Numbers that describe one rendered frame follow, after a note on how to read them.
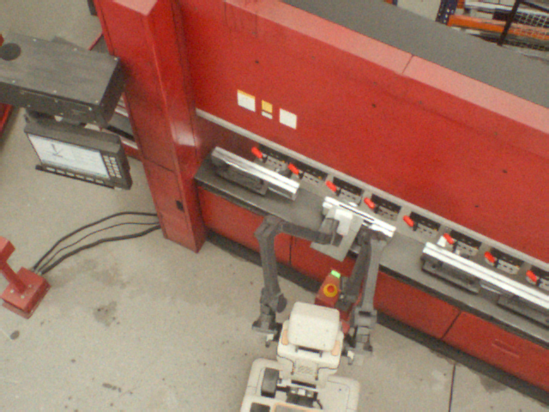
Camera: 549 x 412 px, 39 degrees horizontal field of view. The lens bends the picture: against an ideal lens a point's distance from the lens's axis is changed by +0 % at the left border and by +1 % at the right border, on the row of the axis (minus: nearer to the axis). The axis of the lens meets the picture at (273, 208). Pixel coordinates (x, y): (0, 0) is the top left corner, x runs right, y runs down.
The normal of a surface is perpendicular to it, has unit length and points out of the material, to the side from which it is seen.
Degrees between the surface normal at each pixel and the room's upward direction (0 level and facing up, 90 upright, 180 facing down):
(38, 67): 0
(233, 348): 0
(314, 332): 48
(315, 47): 90
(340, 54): 90
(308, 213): 0
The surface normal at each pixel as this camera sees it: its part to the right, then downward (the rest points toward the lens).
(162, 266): 0.00, -0.44
